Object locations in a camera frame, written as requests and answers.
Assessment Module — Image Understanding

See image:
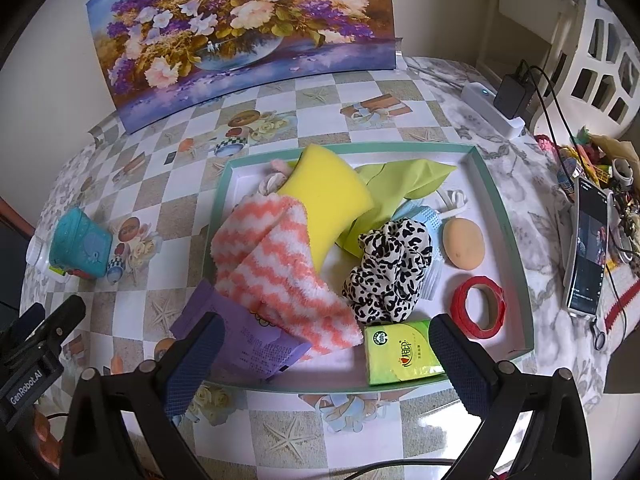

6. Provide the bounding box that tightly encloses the white power strip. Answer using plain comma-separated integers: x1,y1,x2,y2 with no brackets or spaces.
460,81,526,139

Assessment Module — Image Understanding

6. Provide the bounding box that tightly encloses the beige egg-shaped makeup sponge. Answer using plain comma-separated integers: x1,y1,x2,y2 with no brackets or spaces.
442,217,485,270

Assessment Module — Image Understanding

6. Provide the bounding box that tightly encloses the red tape roll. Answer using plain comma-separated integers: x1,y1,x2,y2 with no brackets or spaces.
450,276,507,339

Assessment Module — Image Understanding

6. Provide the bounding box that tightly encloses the white wooden shelf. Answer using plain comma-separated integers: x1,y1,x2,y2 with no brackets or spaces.
475,0,576,91

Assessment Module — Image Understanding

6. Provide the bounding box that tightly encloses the black charger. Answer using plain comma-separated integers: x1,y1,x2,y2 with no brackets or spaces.
493,74,533,121

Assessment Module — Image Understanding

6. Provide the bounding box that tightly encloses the black charger cable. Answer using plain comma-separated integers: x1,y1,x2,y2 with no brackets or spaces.
517,59,586,176

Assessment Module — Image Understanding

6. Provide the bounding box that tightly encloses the teal-edged white tray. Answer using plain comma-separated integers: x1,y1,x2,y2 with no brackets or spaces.
200,141,535,395

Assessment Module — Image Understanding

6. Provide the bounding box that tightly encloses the smartphone in clear case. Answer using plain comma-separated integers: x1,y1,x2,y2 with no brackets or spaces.
562,176,615,320

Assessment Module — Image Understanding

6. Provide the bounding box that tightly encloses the yellow-green sponge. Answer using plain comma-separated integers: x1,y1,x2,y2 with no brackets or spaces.
277,144,376,267

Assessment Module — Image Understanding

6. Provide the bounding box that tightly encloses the green tissue packet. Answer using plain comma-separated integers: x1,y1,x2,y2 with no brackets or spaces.
363,319,447,387

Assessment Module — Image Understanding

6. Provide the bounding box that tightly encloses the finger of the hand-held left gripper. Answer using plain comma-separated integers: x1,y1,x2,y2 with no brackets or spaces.
0,302,47,347
20,294,87,357

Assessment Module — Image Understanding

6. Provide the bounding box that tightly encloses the white knitted mat red stripe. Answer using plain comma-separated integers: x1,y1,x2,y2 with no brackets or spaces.
595,265,640,341

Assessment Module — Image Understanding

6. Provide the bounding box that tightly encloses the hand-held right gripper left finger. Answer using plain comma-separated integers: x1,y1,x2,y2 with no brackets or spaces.
59,311,227,480

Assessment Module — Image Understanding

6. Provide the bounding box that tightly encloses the leopard print purple cloth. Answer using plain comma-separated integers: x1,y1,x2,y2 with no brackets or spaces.
169,280,313,380

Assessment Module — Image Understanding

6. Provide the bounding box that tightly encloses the white plastic bottle green label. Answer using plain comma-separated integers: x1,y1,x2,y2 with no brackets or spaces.
25,237,68,277

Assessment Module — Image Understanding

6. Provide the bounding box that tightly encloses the pink fabric item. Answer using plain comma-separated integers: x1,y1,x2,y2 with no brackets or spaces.
259,158,301,196

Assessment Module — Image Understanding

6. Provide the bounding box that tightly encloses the flower painting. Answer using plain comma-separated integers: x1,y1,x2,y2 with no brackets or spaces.
86,0,405,135

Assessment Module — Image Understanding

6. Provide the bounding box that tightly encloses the pink white striped fluffy sock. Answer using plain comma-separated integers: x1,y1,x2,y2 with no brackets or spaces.
209,195,365,361

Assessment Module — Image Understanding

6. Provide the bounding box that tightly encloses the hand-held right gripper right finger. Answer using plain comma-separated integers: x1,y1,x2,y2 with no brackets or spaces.
428,312,593,480

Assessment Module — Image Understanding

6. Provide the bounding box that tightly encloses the blue face mask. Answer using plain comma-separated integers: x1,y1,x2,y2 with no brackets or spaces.
395,203,447,301

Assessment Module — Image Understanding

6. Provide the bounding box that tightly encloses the leopard print scrunchie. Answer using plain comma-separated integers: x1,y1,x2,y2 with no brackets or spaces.
341,217,435,325

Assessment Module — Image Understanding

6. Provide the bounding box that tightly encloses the teal plastic box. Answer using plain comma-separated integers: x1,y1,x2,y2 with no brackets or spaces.
48,208,113,281

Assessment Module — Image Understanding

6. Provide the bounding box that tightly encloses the colourful craft clutter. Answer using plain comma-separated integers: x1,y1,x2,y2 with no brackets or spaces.
535,127,640,271

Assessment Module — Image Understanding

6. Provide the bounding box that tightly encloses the light green cloth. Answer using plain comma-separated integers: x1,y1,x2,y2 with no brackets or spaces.
334,158,460,256

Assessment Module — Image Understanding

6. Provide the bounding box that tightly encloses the dark furniture panel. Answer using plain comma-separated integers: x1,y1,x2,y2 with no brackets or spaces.
0,200,38,321

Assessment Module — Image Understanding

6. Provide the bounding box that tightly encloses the checkered printed table cover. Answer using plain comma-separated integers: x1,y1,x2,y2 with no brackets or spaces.
37,57,501,480

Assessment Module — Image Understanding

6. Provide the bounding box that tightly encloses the white lattice chair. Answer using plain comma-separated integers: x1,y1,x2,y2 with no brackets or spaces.
530,0,640,136

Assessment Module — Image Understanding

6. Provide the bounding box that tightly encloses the grey floral tablecloth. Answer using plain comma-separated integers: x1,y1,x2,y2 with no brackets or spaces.
37,55,626,480

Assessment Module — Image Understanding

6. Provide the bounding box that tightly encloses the small white plastic piece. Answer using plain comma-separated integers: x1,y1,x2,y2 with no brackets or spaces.
435,189,468,218

